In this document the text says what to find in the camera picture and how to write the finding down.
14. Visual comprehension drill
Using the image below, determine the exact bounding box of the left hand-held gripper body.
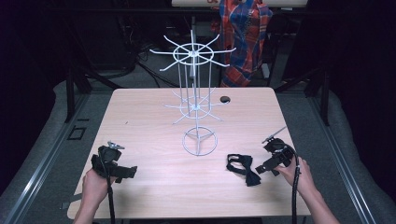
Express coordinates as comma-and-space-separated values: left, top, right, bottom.
91, 141, 130, 179

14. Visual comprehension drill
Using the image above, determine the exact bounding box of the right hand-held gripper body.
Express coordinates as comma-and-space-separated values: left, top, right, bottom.
261, 125, 296, 171

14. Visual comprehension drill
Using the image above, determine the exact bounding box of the black bow tie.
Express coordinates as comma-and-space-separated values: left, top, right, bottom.
225, 153, 262, 188

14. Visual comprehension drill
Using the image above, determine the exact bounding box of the white wire display rack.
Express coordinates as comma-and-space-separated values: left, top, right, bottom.
148, 29, 237, 157

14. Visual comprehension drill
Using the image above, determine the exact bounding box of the person's right hand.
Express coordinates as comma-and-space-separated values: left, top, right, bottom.
274, 156, 316, 198

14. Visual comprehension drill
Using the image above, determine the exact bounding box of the person's left hand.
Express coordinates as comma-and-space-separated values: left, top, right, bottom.
81, 167, 118, 207

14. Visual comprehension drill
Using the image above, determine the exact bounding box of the black metal stand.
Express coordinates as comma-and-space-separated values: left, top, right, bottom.
63, 59, 123, 124
273, 66, 332, 127

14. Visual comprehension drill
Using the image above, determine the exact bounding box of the red blue plaid cloth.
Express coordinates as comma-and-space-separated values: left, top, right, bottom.
210, 0, 275, 89

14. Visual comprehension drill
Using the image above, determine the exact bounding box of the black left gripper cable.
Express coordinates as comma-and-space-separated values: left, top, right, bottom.
98, 154, 117, 224

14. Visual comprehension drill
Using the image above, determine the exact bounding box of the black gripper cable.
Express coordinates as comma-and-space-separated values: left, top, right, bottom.
98, 154, 117, 224
289, 145, 303, 224

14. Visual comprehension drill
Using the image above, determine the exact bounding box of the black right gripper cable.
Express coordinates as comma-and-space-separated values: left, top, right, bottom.
289, 145, 303, 224

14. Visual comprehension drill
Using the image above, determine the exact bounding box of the metal floor rail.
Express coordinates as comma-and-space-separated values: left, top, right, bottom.
0, 92, 92, 224
307, 92, 378, 224

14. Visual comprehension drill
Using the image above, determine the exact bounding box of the black floor cable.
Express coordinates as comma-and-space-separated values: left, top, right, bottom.
135, 55, 181, 89

